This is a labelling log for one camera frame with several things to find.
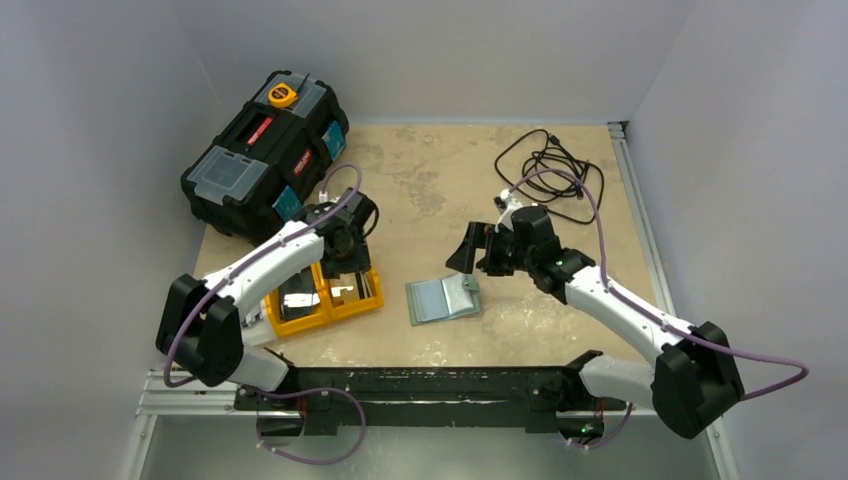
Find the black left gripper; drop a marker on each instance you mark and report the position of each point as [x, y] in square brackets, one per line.
[358, 262]

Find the yellow tape measure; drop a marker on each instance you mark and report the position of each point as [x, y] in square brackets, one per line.
[282, 96]

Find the stack of black cards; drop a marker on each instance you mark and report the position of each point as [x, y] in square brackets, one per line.
[298, 296]

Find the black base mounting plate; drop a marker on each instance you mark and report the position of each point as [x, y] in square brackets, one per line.
[537, 400]

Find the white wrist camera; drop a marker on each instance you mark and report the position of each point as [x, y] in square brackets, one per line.
[324, 197]
[506, 204]

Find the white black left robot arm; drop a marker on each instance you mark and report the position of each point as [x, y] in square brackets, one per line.
[216, 327]

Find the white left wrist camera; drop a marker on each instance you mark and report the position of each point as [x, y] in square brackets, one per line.
[324, 197]

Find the yellow bin with black cards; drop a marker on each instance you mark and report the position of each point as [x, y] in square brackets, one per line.
[271, 306]

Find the stack of tan cards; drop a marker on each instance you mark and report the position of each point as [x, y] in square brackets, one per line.
[350, 288]

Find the white plastic tray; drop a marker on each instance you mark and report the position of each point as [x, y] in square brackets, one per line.
[256, 329]

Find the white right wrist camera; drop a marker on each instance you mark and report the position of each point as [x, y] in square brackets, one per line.
[506, 204]

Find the yellow bin with tan cards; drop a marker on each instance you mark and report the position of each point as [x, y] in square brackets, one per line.
[332, 312]

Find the aluminium frame rail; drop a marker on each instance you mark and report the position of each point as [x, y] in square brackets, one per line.
[646, 450]

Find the black plastic toolbox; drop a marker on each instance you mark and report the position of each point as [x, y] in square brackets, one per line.
[263, 166]

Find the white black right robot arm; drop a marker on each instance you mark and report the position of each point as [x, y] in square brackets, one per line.
[690, 379]

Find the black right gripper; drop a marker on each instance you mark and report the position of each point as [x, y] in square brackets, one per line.
[486, 249]

